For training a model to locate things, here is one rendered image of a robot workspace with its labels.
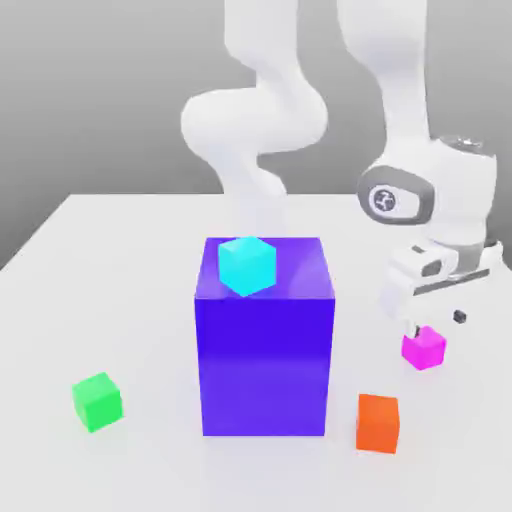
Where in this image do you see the small magenta cube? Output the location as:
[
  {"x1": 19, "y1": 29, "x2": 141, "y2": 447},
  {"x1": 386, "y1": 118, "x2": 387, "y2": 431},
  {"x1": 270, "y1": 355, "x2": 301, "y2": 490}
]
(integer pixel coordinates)
[{"x1": 401, "y1": 325, "x2": 448, "y2": 372}]

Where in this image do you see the small orange cube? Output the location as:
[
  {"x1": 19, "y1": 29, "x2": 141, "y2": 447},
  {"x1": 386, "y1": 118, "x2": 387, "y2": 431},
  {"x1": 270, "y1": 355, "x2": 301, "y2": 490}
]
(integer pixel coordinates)
[{"x1": 355, "y1": 393, "x2": 401, "y2": 456}]

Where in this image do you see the large blue box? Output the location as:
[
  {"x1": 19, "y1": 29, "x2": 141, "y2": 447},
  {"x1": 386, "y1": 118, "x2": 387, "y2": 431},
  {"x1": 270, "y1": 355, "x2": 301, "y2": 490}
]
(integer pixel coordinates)
[{"x1": 193, "y1": 236, "x2": 336, "y2": 438}]

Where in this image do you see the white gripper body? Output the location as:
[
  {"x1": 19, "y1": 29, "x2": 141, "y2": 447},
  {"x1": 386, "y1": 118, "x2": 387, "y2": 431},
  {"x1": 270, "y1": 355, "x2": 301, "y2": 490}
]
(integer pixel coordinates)
[{"x1": 378, "y1": 266, "x2": 494, "y2": 324}]

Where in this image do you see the small green cube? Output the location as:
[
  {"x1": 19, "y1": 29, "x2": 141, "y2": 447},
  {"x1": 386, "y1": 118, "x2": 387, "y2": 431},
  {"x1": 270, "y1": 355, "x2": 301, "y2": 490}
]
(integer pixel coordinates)
[{"x1": 71, "y1": 371, "x2": 125, "y2": 434}]

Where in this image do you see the small cyan cube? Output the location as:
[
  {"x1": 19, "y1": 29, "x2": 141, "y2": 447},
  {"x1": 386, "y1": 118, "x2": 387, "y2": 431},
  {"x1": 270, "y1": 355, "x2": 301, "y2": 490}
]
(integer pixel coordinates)
[{"x1": 217, "y1": 235, "x2": 278, "y2": 298}]

